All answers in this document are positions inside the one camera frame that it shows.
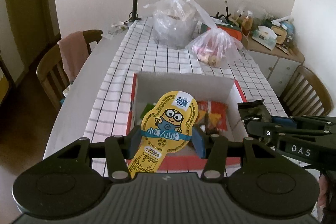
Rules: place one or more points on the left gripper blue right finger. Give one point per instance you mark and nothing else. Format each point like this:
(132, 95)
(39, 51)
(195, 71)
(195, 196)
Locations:
(214, 149)

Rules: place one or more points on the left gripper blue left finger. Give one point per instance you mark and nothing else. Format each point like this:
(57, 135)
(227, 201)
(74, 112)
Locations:
(118, 149)

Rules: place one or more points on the red chip snack bag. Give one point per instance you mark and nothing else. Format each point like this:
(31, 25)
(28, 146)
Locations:
(212, 114)

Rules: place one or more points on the yellow minion snack pack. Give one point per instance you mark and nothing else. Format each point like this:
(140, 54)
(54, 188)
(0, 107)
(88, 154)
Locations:
(165, 129)

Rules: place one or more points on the black snack packet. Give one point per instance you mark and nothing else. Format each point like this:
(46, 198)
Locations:
(255, 110)

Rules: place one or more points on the red white cardboard box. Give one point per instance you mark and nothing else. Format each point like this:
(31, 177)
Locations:
(149, 87)

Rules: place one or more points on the right wooden chair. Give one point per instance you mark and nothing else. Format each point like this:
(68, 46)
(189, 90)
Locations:
(305, 94)

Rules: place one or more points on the wooden chair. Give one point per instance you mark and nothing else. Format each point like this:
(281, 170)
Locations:
(51, 74)
(305, 94)

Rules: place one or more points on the green snack packet in box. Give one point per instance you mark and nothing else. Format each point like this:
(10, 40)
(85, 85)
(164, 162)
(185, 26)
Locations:
(148, 107)

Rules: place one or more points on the white sideboard cabinet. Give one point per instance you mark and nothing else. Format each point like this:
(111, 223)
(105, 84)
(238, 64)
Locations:
(275, 65)

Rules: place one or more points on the white black grid tablecloth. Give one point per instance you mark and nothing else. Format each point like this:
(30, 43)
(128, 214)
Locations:
(139, 53)

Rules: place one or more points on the pink clear plastic bag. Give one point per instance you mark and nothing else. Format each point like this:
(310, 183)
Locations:
(214, 45)

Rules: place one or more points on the left wooden chair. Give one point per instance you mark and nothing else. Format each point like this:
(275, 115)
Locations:
(51, 74)

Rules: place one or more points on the white tissue box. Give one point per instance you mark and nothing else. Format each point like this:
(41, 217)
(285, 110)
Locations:
(265, 36)

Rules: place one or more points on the pink cloth on chair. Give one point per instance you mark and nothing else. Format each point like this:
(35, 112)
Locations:
(74, 53)

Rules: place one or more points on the amber bottle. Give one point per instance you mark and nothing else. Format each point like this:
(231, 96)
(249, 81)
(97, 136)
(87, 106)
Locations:
(247, 23)

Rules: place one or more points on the large clear plastic bag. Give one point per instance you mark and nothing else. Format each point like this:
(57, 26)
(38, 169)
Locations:
(174, 22)

